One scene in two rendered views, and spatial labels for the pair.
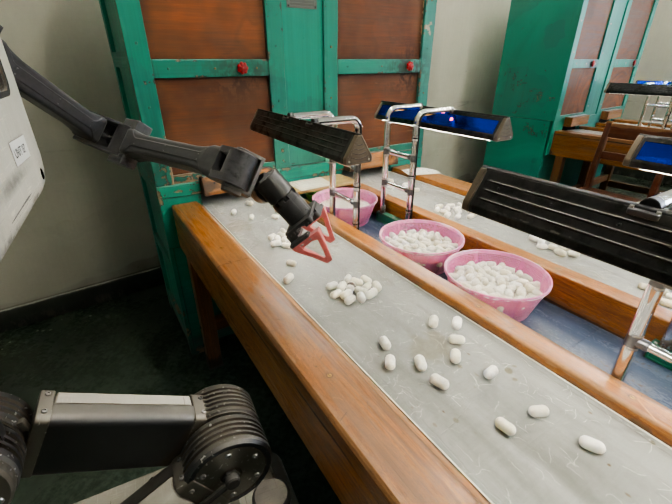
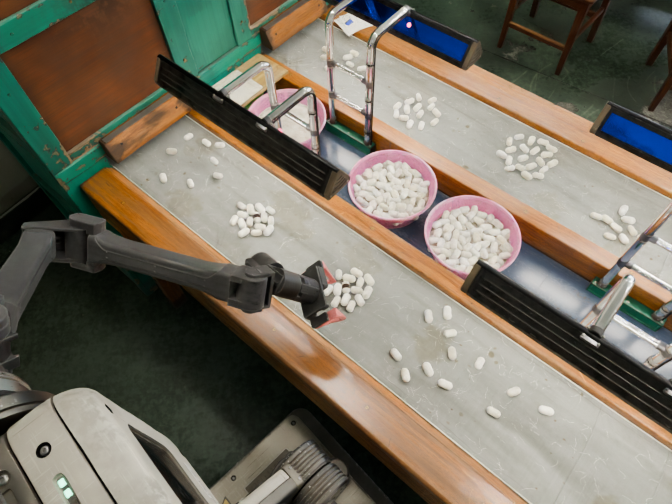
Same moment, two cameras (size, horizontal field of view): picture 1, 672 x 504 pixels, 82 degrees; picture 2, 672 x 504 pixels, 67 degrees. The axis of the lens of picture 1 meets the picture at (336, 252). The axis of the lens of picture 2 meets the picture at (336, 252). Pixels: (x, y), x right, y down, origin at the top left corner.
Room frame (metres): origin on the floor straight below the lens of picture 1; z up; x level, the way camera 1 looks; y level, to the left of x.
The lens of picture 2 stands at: (0.24, 0.14, 1.96)
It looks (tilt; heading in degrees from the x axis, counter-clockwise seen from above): 59 degrees down; 346
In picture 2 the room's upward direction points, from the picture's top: 3 degrees counter-clockwise
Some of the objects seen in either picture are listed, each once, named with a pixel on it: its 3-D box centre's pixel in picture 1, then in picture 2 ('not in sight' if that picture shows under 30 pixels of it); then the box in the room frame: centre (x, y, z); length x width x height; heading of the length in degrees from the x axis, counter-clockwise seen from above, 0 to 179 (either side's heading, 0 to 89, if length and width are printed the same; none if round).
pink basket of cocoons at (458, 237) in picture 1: (419, 248); (391, 192); (1.12, -0.27, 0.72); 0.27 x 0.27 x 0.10
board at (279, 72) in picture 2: (317, 183); (239, 87); (1.67, 0.08, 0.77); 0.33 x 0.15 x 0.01; 122
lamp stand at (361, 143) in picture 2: (414, 168); (366, 75); (1.45, -0.30, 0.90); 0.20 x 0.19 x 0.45; 32
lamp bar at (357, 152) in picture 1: (299, 131); (243, 118); (1.19, 0.11, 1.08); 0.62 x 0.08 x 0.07; 32
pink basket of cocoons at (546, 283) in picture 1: (493, 286); (469, 242); (0.88, -0.42, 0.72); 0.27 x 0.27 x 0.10
